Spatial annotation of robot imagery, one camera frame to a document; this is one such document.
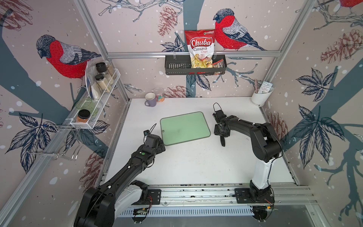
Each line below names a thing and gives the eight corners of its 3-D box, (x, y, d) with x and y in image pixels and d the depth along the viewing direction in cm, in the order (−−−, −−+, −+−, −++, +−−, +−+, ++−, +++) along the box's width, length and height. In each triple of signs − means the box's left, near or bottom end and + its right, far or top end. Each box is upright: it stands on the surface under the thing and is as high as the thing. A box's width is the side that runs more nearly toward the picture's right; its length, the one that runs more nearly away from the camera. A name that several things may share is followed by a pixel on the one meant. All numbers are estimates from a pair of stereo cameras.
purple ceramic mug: (146, 109, 117) (143, 101, 109) (148, 100, 124) (146, 92, 116) (155, 109, 117) (153, 101, 109) (157, 100, 124) (155, 91, 116)
